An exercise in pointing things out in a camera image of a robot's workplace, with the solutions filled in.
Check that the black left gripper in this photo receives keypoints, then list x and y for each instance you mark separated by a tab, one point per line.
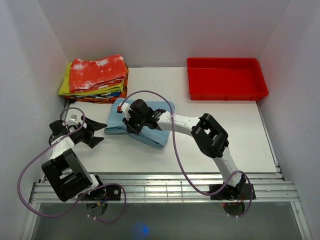
90	140

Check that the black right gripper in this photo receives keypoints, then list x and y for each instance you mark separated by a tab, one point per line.
131	129

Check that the light blue trousers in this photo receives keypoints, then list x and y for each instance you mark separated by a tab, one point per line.
152	137

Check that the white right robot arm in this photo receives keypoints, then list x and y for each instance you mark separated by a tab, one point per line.
210	137

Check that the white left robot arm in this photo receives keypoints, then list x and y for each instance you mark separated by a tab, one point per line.
64	170

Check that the orange patterned folded trousers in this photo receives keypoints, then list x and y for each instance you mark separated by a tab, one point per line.
101	98

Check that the yellow green folded trousers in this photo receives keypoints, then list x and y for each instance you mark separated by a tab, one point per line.
64	89

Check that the red white tie-dye trousers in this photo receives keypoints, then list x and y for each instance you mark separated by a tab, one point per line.
85	76

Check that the red plastic tray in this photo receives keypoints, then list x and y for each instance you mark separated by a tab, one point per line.
225	79

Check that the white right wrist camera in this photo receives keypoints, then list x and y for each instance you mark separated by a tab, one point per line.
124	108

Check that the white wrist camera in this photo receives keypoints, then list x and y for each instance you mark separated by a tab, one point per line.
72	120
124	108

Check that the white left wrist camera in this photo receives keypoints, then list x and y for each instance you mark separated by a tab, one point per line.
72	120

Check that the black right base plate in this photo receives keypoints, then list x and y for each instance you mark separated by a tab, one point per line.
229	193

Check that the aluminium rail frame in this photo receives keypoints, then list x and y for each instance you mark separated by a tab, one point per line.
159	204

